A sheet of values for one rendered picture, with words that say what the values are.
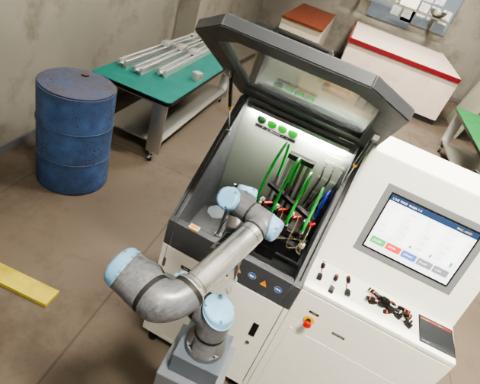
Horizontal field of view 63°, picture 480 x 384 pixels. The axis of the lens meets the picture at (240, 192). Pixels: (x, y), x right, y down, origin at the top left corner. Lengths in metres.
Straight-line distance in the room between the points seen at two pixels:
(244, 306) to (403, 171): 0.98
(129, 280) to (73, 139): 2.23
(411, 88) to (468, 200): 6.51
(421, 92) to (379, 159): 6.57
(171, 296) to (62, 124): 2.29
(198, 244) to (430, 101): 7.01
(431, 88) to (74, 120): 6.71
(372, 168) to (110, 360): 1.77
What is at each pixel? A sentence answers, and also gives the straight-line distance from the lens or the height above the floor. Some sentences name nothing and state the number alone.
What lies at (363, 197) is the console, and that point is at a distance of 1.88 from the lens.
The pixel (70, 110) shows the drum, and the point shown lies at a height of 0.77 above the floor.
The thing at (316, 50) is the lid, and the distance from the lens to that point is 1.14.
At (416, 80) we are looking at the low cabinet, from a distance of 8.31.
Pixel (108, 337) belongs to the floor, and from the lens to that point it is 2.61.
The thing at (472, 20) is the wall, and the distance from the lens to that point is 11.12.
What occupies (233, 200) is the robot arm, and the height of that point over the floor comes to 1.51.
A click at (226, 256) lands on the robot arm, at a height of 1.46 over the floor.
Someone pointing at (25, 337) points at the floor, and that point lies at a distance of 2.63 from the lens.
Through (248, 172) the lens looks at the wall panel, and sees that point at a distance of 2.24.
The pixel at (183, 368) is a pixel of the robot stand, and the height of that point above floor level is 0.85.
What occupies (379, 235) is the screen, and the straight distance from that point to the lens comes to 1.93.
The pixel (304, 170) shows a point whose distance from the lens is 2.12.
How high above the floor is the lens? 2.20
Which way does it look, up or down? 34 degrees down
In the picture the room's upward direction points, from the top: 20 degrees clockwise
